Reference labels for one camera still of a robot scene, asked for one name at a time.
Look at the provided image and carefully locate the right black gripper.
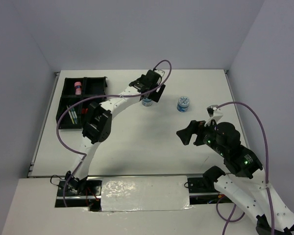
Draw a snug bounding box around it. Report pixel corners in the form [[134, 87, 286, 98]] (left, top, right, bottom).
[[175, 117, 226, 155]]

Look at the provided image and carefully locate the blue-lidded jar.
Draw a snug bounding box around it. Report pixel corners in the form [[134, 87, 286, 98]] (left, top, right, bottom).
[[142, 98, 153, 107], [177, 96, 190, 112]]

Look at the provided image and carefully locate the pink-capped clear tube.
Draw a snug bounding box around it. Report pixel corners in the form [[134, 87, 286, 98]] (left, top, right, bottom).
[[74, 82, 82, 95]]

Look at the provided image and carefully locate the green pen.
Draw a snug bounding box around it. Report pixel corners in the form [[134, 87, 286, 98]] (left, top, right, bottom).
[[71, 108, 78, 124]]

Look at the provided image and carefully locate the yellow pen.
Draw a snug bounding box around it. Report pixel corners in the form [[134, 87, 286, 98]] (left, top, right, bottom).
[[66, 105, 75, 124]]

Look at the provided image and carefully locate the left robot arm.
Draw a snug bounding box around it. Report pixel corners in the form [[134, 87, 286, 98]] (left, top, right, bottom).
[[65, 70, 165, 195]]

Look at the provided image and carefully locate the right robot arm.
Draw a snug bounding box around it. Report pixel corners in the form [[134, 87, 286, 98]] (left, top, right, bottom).
[[176, 120, 294, 235]]

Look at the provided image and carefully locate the black four-compartment organizer tray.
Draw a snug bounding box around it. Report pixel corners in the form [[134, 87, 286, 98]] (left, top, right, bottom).
[[56, 76, 107, 130]]

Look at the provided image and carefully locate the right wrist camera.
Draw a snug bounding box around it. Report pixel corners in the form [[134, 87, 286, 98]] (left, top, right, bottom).
[[205, 105, 223, 126]]

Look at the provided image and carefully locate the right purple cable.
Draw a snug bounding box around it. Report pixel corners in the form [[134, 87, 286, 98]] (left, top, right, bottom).
[[215, 101, 275, 235]]

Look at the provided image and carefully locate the purple cable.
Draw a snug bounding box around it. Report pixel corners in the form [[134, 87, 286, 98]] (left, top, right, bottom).
[[215, 101, 275, 235], [56, 59, 172, 208]]

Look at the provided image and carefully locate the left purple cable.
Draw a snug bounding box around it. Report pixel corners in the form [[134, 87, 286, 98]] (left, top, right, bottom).
[[56, 59, 172, 208]]

